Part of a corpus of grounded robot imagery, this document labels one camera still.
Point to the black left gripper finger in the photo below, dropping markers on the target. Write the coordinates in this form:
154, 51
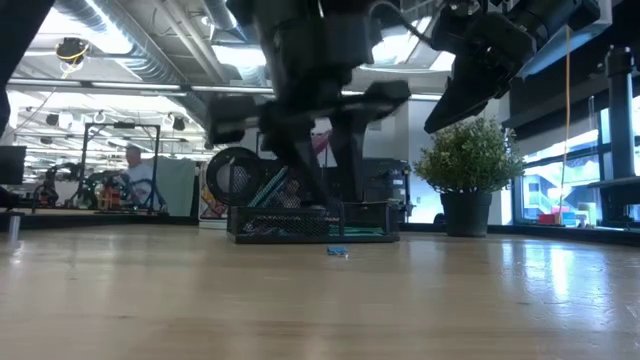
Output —
300, 145
355, 150

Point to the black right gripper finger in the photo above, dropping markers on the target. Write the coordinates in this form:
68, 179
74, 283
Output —
467, 97

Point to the green sticky note pad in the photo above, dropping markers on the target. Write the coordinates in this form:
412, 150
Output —
357, 231

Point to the black mesh desk organizer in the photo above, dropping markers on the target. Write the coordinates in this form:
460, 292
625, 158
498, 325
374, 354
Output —
280, 225

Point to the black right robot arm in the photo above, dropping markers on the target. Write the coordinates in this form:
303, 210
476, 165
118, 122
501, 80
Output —
555, 12

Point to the small black robot arm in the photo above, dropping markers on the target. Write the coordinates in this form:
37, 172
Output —
47, 192
112, 195

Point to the black equipment box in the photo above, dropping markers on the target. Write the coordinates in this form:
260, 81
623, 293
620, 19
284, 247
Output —
385, 180

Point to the green potted plant black pot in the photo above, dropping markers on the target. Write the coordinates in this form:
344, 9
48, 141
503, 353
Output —
467, 160

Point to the blue binder clip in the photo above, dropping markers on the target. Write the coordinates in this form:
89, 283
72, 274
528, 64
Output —
337, 250

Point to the colourful patterned board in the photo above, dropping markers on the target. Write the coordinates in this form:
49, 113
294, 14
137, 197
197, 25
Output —
212, 210

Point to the pale green partition panel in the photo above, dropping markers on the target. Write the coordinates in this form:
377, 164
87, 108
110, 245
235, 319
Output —
177, 185

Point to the red box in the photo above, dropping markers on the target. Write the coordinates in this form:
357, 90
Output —
547, 219

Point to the blue box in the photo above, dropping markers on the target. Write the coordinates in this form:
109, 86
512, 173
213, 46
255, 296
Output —
569, 219

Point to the black pillar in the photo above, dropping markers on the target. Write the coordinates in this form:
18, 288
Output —
621, 150

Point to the person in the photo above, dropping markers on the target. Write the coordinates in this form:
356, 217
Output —
137, 172

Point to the dark side table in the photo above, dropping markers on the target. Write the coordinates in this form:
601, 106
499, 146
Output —
617, 200

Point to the dark monitor screen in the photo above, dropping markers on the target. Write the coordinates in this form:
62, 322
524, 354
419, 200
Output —
12, 165

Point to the black rack frame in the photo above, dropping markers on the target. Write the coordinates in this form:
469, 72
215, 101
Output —
120, 125

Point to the black aluminium table frame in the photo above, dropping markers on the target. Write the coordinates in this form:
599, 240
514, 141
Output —
100, 220

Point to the grey metal post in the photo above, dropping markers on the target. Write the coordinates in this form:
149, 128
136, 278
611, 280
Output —
14, 230

